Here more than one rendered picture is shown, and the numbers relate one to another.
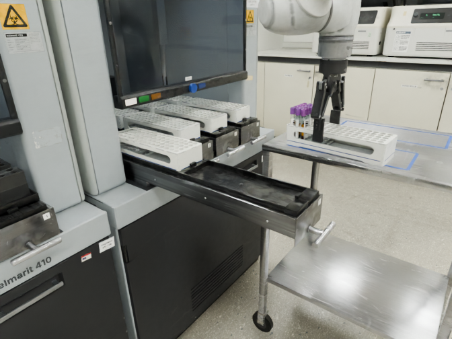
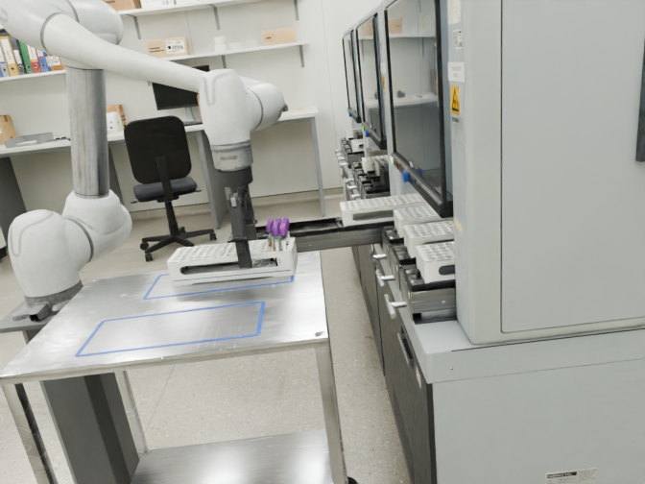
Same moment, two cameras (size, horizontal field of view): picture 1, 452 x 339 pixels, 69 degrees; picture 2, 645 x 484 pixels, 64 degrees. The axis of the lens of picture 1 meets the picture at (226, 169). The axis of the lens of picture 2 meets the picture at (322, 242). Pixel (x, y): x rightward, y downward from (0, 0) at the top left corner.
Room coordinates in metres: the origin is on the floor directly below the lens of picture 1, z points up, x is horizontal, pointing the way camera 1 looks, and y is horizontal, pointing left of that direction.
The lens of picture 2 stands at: (1.99, -0.88, 1.28)
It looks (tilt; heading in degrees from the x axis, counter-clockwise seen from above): 19 degrees down; 142
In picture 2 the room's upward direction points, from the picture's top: 7 degrees counter-clockwise
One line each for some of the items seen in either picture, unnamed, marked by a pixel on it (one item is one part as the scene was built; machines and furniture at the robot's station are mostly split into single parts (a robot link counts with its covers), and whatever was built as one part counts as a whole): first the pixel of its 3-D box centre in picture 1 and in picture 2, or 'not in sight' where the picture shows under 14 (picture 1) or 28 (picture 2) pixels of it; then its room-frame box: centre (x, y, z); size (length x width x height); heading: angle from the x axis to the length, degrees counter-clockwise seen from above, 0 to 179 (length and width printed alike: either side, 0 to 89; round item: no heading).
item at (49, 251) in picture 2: not in sight; (44, 249); (0.38, -0.64, 0.87); 0.18 x 0.16 x 0.22; 119
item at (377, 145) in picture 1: (337, 139); (234, 260); (0.93, -0.33, 0.85); 0.30 x 0.10 x 0.06; 48
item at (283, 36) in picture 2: not in sight; (279, 36); (-1.96, 1.96, 1.52); 0.29 x 0.22 x 0.12; 51
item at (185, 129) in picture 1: (160, 128); (450, 219); (1.14, 0.23, 0.83); 0.30 x 0.10 x 0.06; 52
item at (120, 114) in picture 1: (107, 116); not in sight; (1.33, 0.48, 0.83); 0.30 x 0.10 x 0.06; 52
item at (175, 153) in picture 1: (155, 148); (390, 210); (0.93, 0.21, 0.83); 0.30 x 0.10 x 0.06; 52
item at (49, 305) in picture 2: not in sight; (52, 297); (0.40, -0.66, 0.73); 0.22 x 0.18 x 0.06; 142
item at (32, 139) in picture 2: not in sight; (30, 139); (-3.06, 0.01, 0.93); 0.35 x 0.26 x 0.06; 146
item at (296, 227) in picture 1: (200, 179); (333, 233); (0.82, 0.07, 0.78); 0.73 x 0.14 x 0.09; 52
